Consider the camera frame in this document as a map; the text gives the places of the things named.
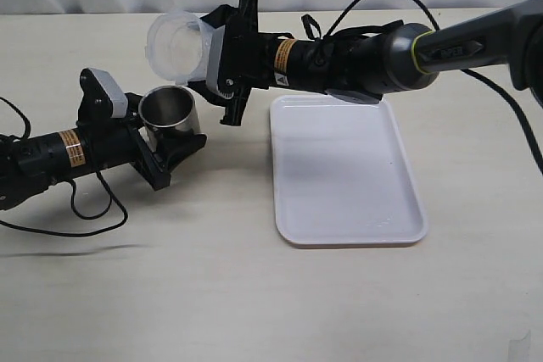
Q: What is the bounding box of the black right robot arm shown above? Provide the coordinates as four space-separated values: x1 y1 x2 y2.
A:
187 0 542 126

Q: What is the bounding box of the stainless steel cup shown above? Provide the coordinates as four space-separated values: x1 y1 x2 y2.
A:
138 86 200 141

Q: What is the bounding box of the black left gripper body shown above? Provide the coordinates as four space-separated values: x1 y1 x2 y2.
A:
76 67 171 191

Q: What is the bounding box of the clear plastic pitcher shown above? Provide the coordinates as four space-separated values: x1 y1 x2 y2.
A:
145 9 216 85

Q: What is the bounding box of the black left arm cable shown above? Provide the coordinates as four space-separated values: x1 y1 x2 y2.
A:
0 97 129 237

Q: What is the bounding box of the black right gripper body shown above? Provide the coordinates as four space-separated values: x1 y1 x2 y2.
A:
188 0 274 125

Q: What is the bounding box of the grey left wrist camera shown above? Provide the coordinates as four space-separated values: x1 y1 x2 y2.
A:
90 68 128 119

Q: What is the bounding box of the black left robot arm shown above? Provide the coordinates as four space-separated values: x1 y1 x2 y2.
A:
1 68 207 210

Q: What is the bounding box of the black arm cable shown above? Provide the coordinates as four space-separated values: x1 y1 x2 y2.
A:
299 0 543 179
0 97 129 237

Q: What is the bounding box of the white rectangular tray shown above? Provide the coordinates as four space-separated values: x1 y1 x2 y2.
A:
270 95 428 248

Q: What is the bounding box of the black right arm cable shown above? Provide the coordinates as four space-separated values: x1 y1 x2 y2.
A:
299 0 543 179

